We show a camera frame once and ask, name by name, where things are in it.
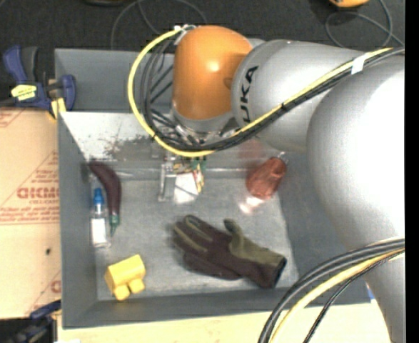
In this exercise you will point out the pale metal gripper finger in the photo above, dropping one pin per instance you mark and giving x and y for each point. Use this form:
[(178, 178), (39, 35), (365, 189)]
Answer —
[(171, 186), (162, 188)]

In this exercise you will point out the grey metal bin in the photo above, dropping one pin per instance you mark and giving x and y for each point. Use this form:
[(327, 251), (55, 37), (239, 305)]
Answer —
[(148, 227)]

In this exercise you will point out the purple toy eggplant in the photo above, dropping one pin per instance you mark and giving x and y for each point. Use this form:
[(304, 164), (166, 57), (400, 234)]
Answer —
[(110, 186)]

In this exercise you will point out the clear plastic bottle blue cap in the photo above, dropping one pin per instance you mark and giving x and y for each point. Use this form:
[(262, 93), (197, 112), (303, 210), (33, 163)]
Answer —
[(99, 227)]

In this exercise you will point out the brown and green glove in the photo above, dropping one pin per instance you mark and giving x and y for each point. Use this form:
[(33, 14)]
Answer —
[(227, 254)]

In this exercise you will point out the yellow toy block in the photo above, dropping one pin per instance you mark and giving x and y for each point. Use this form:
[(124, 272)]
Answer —
[(125, 273)]

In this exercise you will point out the red-brown oval object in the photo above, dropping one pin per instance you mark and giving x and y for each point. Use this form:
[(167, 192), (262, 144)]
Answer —
[(266, 179)]

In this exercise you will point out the brown cardboard board red print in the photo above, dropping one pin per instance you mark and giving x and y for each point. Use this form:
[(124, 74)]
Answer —
[(20, 163)]

